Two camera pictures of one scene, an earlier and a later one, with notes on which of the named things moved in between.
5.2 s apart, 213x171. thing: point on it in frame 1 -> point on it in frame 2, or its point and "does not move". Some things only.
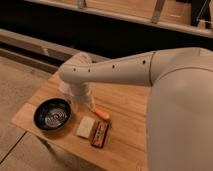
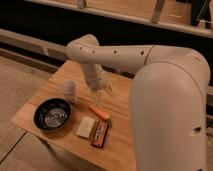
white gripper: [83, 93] -> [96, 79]
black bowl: [52, 114] does not move
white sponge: [85, 127] does not move
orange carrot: [102, 113] does not move
